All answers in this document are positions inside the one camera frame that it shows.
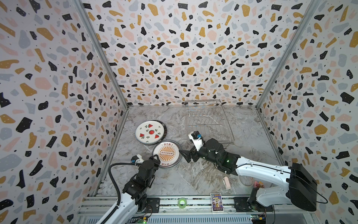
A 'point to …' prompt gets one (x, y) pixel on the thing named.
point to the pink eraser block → (226, 182)
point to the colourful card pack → (216, 202)
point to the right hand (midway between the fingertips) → (186, 145)
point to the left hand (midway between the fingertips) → (159, 157)
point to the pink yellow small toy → (257, 185)
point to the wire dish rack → (208, 118)
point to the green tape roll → (182, 203)
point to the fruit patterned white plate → (149, 132)
